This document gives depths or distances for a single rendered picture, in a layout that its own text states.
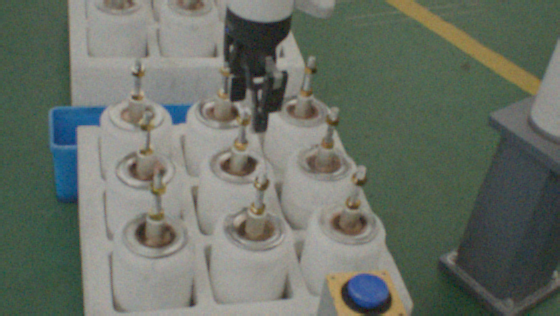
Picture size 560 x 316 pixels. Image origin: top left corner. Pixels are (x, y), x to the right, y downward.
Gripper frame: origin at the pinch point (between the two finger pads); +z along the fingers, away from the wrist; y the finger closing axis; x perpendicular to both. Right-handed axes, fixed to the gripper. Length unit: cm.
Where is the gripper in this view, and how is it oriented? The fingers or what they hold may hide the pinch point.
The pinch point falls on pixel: (248, 107)
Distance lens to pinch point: 103.8
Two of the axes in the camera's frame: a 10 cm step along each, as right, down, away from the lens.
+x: 9.1, -1.7, 3.9
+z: -1.2, 7.8, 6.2
